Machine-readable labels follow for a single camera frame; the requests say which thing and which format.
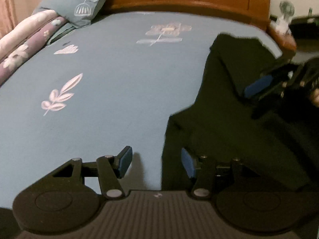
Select person's right hand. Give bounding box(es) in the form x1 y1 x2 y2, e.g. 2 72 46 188
310 87 319 108

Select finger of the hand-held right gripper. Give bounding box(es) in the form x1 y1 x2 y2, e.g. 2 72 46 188
243 63 295 99

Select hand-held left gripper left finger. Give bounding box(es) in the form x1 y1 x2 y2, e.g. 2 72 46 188
51 146 134 200

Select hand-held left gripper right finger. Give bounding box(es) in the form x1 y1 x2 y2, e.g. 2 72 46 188
181 147 254 200

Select small white desk fan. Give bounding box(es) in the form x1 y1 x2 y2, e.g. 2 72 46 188
273 0 296 34

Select bed with blue floral sheet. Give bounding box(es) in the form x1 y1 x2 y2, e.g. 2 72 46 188
0 11 283 210

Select black drawstring pants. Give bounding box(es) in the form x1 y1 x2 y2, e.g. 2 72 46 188
161 32 319 195

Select blue printed pillow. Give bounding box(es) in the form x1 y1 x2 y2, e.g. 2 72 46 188
32 0 115 29

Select pink striped curtain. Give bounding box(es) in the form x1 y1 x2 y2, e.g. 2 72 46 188
0 0 18 39

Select folded pink purple floral quilt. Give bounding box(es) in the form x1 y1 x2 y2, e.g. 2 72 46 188
0 9 69 87

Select wooden nightstand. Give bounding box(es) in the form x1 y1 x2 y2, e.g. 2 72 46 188
268 22 297 53

